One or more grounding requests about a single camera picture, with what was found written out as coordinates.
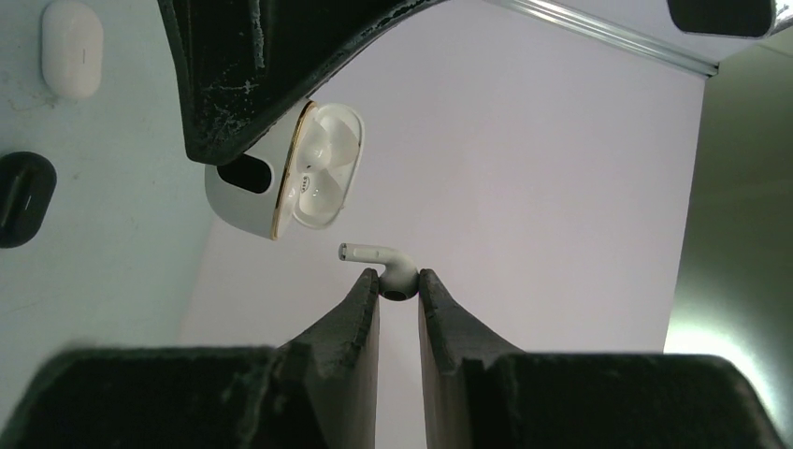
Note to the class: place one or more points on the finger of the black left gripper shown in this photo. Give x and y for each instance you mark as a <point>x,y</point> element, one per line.
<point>241,65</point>
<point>731,18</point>

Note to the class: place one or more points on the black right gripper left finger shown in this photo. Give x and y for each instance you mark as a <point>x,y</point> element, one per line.
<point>318,390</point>

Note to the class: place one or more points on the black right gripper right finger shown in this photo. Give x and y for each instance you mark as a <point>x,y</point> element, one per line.
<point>482,391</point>

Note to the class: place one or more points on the white stem earbud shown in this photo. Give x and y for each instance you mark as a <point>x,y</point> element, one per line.
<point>399,280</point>

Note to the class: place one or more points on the white oval charging case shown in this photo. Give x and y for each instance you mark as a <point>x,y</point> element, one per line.
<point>72,49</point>

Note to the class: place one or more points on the black oval charging case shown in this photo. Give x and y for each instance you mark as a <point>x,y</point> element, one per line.
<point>28,181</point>

